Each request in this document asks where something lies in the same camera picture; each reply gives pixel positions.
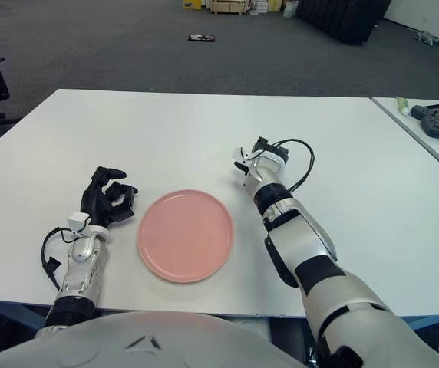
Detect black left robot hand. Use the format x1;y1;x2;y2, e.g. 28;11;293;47
80;166;140;231

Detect pink round plate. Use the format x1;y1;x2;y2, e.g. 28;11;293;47
137;189;235;284

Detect white grey robot torso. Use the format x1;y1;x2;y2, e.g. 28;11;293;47
0;310;320;368

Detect wooden crate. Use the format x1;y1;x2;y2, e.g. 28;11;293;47
210;0;250;16

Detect black fabric partition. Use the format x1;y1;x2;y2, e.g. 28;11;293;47
295;0;393;45

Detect small grey quadruped robot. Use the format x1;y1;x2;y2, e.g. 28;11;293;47
414;30;439;48

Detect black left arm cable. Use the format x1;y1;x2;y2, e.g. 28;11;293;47
41;228;77;292

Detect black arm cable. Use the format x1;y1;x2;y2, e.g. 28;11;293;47
41;228;77;292
242;138;315;192

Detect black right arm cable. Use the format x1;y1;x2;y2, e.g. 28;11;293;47
242;138;315;192

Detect blue grey table frame beam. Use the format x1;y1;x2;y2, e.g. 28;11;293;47
395;314;439;330
0;297;54;327

